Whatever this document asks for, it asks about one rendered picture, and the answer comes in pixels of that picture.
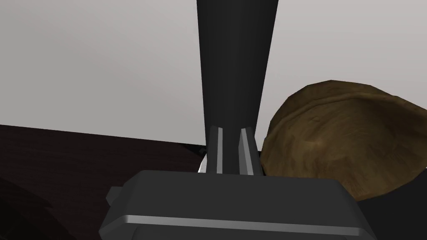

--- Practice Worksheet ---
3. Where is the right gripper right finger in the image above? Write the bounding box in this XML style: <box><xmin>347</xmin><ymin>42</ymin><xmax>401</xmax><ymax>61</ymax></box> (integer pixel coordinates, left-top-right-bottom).
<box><xmin>238</xmin><ymin>126</ymin><xmax>264</xmax><ymax>176</ymax></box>

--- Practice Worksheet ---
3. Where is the dark brown wooden table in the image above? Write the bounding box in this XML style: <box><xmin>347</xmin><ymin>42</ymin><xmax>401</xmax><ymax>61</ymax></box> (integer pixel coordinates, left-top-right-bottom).
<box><xmin>0</xmin><ymin>124</ymin><xmax>209</xmax><ymax>240</ymax></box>

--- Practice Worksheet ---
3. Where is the brown wooden bowl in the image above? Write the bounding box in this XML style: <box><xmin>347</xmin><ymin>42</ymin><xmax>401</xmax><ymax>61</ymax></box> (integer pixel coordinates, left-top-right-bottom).
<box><xmin>259</xmin><ymin>80</ymin><xmax>427</xmax><ymax>203</ymax></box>

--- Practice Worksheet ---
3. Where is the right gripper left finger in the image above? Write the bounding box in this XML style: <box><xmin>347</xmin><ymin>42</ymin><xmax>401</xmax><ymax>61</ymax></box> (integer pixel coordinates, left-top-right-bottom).
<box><xmin>206</xmin><ymin>125</ymin><xmax>224</xmax><ymax>174</ymax></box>

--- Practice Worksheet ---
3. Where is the black tall tapered object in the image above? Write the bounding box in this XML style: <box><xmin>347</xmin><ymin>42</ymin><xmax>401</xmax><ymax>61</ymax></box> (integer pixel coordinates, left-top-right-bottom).
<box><xmin>196</xmin><ymin>0</ymin><xmax>279</xmax><ymax>175</ymax></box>

